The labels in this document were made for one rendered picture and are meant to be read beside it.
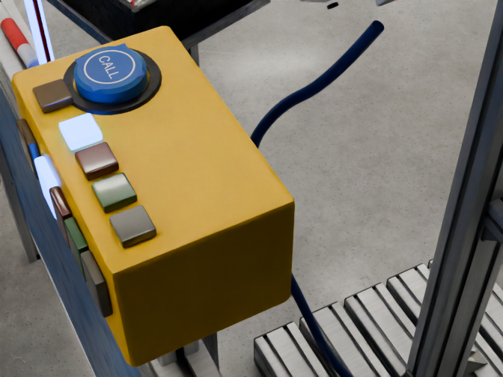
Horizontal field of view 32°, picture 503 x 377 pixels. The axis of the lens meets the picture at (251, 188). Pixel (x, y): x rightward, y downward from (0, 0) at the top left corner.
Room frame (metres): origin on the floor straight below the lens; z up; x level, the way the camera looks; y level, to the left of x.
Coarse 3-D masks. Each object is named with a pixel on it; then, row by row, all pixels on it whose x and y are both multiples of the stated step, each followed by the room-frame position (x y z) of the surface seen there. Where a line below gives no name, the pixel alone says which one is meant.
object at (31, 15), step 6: (24, 0) 0.60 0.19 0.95; (30, 0) 0.59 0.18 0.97; (30, 6) 0.59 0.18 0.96; (30, 12) 0.59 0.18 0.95; (30, 18) 0.60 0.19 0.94; (30, 24) 0.60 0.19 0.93; (36, 24) 0.59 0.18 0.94; (36, 30) 0.59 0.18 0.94; (36, 36) 0.59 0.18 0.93; (36, 42) 0.60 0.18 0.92; (36, 48) 0.60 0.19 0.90; (42, 48) 0.59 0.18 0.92; (42, 54) 0.59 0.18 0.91; (42, 60) 0.59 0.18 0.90
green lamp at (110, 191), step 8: (112, 176) 0.29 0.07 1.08; (120, 176) 0.29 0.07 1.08; (96, 184) 0.29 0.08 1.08; (104, 184) 0.29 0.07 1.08; (112, 184) 0.29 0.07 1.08; (120, 184) 0.29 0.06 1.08; (128, 184) 0.29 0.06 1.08; (96, 192) 0.28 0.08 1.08; (104, 192) 0.28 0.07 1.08; (112, 192) 0.28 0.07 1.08; (120, 192) 0.28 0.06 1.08; (128, 192) 0.28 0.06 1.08; (104, 200) 0.28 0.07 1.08; (112, 200) 0.28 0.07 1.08; (120, 200) 0.28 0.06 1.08; (128, 200) 0.28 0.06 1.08; (136, 200) 0.28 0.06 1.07; (104, 208) 0.27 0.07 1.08; (112, 208) 0.28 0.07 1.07
